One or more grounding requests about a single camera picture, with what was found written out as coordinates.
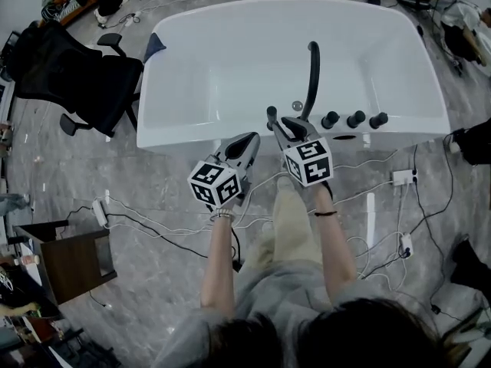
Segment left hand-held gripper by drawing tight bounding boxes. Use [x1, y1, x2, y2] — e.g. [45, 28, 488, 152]
[186, 131, 261, 213]

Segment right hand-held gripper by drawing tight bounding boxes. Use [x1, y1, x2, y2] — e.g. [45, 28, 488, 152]
[271, 117, 334, 188]

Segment person's right forearm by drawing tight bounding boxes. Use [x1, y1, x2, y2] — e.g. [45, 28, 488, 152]
[312, 184, 358, 307]

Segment person's left forearm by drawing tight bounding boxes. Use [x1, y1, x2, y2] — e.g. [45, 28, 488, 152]
[199, 209, 236, 317]

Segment white bathtub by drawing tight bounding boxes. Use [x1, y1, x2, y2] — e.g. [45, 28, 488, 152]
[136, 0, 452, 153]

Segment tall black faucet spout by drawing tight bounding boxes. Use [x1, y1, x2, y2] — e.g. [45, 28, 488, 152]
[298, 41, 321, 121]

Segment person's beige trousers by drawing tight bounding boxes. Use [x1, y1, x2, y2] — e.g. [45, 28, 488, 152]
[243, 184, 325, 271]

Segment white power strip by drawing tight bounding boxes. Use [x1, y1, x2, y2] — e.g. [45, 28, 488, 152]
[391, 169, 418, 186]
[91, 199, 109, 228]
[398, 233, 415, 258]

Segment dark blue bath cushion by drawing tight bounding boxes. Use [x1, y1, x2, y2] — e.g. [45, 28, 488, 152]
[143, 31, 168, 64]

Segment person's grey shirt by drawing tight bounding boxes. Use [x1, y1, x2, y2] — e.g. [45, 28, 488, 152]
[151, 259, 388, 368]

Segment black office chair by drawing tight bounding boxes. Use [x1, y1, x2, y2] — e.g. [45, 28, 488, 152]
[7, 21, 145, 138]

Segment dark brown wooden cabinet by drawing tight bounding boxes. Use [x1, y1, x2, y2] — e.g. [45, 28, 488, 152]
[13, 222, 118, 306]

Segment orange box with striped cloth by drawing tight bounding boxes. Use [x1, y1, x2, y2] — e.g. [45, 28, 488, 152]
[41, 0, 97, 27]

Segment black floor cable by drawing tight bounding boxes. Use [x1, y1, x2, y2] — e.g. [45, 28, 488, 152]
[65, 204, 210, 259]

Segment white floor cable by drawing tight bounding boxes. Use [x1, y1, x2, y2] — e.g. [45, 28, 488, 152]
[102, 195, 216, 242]

